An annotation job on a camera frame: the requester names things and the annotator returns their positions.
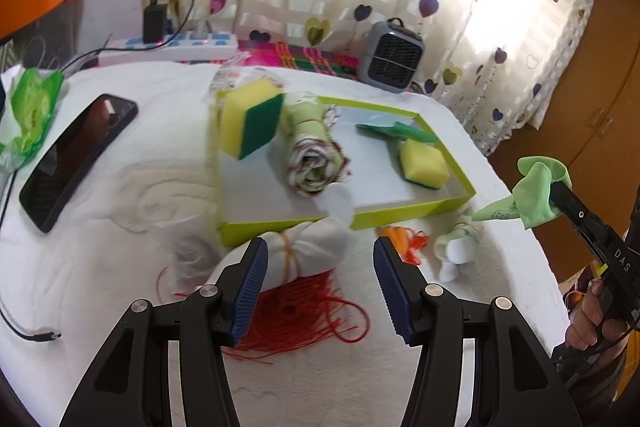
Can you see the white power strip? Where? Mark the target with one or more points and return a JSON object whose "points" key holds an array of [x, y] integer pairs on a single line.
{"points": [[175, 47]]}

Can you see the yellow green scouring sponge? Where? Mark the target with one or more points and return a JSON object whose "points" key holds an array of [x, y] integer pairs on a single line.
{"points": [[422, 164], [247, 119]]}

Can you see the white cloth bundle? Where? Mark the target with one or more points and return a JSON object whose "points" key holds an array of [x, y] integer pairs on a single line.
{"points": [[310, 247]]}

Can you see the green tissue packet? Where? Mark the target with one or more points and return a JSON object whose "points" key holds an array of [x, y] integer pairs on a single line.
{"points": [[30, 117]]}

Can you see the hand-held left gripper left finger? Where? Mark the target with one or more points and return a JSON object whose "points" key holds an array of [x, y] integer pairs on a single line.
{"points": [[250, 294]]}

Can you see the person's right hand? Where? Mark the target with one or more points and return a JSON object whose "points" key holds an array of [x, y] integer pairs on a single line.
{"points": [[585, 322]]}

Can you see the green tool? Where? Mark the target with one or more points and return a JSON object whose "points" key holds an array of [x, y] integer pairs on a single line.
{"points": [[400, 133]]}

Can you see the printed cloth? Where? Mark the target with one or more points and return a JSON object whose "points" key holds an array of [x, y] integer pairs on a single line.
{"points": [[312, 152]]}

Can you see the person's right forearm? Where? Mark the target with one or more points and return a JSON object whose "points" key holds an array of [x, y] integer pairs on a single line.
{"points": [[590, 382]]}

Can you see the yellow-green cardboard box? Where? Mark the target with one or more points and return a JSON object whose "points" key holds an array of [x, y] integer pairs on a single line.
{"points": [[370, 177]]}

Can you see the small orange tassel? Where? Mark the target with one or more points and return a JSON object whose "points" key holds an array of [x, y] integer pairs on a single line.
{"points": [[412, 244]]}

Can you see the wooden cabinet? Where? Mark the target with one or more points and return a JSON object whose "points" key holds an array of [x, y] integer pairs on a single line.
{"points": [[595, 82]]}

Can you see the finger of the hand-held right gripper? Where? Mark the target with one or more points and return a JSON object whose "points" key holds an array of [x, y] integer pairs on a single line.
{"points": [[580, 214]]}

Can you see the black smartphone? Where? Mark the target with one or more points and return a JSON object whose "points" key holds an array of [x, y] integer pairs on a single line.
{"points": [[75, 157]]}

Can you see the plaid blanket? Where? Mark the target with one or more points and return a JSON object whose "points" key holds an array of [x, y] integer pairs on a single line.
{"points": [[310, 59]]}

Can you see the clear plastic wrapper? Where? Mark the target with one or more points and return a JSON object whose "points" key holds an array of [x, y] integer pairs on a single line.
{"points": [[227, 79]]}

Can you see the grey desk heater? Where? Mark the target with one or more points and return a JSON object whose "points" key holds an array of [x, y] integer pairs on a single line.
{"points": [[392, 57]]}

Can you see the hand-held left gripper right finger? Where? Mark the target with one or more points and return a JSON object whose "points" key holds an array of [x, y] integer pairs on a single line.
{"points": [[395, 294]]}

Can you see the white green sock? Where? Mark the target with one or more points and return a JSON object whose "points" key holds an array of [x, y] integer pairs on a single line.
{"points": [[457, 249]]}

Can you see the red knot tassel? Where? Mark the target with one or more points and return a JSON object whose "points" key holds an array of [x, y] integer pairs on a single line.
{"points": [[300, 312]]}

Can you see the light green cloth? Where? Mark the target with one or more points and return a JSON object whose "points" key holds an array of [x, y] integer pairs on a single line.
{"points": [[532, 192]]}

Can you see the black charger adapter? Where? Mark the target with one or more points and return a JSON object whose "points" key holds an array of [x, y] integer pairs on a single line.
{"points": [[155, 24]]}

